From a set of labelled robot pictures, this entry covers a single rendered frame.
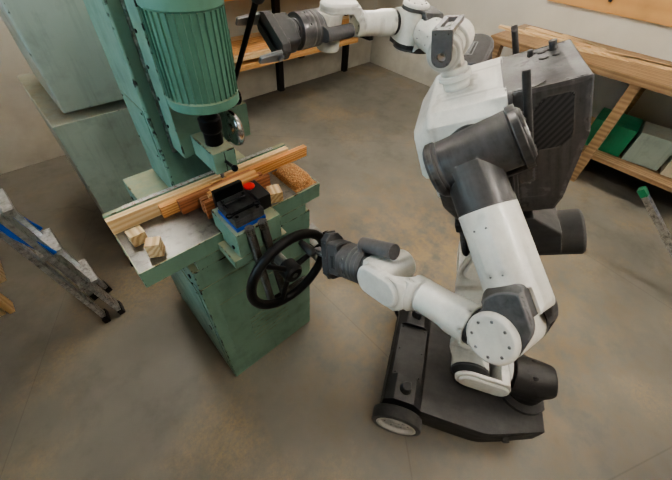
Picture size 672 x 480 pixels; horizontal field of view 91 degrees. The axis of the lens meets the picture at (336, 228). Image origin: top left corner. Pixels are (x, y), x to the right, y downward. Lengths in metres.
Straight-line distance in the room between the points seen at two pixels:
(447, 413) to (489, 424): 0.16
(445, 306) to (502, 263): 0.14
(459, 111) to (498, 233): 0.25
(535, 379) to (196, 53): 1.53
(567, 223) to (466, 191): 0.45
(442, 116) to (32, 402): 1.95
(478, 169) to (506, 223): 0.09
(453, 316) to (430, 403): 0.99
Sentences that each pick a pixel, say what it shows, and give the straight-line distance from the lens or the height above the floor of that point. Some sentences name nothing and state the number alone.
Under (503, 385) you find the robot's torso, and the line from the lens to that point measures 1.52.
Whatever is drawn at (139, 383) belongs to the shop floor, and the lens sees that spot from 1.87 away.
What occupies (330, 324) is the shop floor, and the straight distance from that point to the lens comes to 1.81.
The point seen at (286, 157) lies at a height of 0.93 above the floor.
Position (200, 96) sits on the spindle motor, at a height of 1.25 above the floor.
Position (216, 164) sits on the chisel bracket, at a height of 1.04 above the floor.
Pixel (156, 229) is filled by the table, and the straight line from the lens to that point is 1.06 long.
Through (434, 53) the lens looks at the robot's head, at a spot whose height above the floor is 1.40.
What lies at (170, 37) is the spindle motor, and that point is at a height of 1.37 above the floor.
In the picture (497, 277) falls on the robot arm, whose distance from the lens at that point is 0.54.
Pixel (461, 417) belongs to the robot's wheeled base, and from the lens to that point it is 1.59.
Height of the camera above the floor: 1.60
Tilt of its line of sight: 46 degrees down
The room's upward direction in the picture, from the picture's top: 5 degrees clockwise
